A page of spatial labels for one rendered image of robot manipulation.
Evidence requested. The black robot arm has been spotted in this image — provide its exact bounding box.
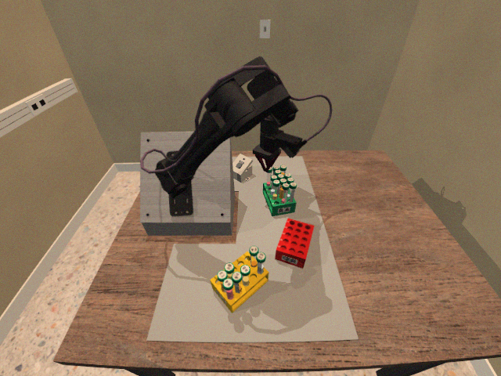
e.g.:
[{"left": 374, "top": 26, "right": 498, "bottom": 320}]
[{"left": 155, "top": 69, "right": 302, "bottom": 216}]

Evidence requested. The green test tube rack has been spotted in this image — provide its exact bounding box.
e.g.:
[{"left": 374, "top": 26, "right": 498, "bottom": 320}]
[{"left": 263, "top": 183, "right": 297, "bottom": 216}]

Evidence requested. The beige bench mat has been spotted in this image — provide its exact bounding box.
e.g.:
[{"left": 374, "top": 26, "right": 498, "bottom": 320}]
[{"left": 146, "top": 156, "right": 359, "bottom": 343}]

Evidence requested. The yellow test tube rack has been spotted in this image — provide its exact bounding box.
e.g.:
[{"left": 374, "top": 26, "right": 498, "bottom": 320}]
[{"left": 210, "top": 251, "right": 269, "bottom": 313}]

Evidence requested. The red test tube rack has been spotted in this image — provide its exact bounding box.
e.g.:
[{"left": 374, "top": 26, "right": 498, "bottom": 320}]
[{"left": 275, "top": 219, "right": 314, "bottom": 269}]

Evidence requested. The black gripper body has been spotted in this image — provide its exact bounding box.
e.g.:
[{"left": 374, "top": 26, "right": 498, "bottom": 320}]
[{"left": 253, "top": 131, "right": 281, "bottom": 161}]

